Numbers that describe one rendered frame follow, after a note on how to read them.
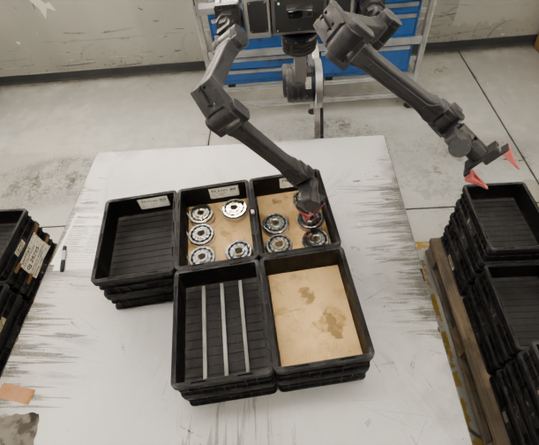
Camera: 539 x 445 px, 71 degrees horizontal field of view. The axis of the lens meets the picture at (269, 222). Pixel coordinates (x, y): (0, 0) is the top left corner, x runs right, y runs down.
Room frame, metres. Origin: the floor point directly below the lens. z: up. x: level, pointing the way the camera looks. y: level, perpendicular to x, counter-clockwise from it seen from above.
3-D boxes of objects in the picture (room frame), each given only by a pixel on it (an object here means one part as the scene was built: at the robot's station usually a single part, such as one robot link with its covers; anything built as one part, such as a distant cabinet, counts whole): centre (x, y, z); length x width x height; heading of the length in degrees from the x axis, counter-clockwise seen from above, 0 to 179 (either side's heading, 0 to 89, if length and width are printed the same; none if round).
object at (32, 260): (1.32, 1.31, 0.41); 0.31 x 0.02 x 0.16; 174
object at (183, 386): (0.54, 0.20, 0.92); 0.40 x 0.30 x 0.02; 1
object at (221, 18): (1.38, 0.05, 1.45); 0.09 x 0.08 x 0.12; 84
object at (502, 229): (1.03, -1.12, 0.37); 0.40 x 0.30 x 0.45; 174
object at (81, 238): (1.13, 0.86, 0.70); 0.33 x 0.23 x 0.01; 174
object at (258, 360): (0.54, 0.20, 0.87); 0.40 x 0.30 x 0.11; 1
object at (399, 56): (2.78, -0.91, 0.60); 0.72 x 0.03 x 0.56; 84
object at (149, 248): (0.94, 0.51, 0.87); 0.40 x 0.30 x 0.11; 1
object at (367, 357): (0.55, -0.10, 0.92); 0.40 x 0.30 x 0.02; 1
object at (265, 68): (2.87, -0.12, 0.60); 0.72 x 0.03 x 0.56; 84
